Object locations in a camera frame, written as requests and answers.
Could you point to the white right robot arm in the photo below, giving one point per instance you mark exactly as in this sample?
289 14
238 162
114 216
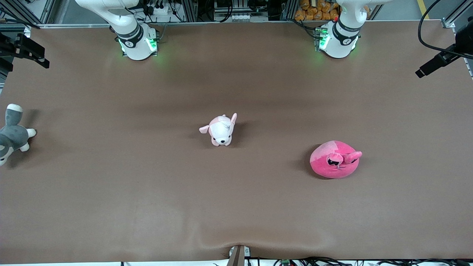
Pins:
135 44

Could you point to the small pale pink plush dog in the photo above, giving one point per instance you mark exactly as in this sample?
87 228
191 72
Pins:
221 131

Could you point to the white power strip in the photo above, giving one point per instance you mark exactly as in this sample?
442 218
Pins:
157 9

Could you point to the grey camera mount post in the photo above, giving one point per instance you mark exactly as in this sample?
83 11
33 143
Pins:
237 256

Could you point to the small white corner bracket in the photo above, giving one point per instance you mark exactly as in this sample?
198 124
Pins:
27 33

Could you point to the round hot pink plush toy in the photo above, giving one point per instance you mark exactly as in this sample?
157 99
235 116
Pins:
332 164

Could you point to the grey white plush husky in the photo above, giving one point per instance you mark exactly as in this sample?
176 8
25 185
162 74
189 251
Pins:
13 136

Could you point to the white terminal block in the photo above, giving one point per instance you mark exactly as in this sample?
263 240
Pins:
244 17

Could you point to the brown table cover sheet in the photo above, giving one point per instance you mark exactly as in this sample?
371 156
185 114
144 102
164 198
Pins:
236 207

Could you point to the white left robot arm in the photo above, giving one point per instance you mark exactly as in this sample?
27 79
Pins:
338 44

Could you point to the aluminium frame profile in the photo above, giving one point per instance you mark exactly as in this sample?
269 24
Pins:
44 11
452 18

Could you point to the bag of orange snacks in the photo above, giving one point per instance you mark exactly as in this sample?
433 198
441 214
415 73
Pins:
317 11

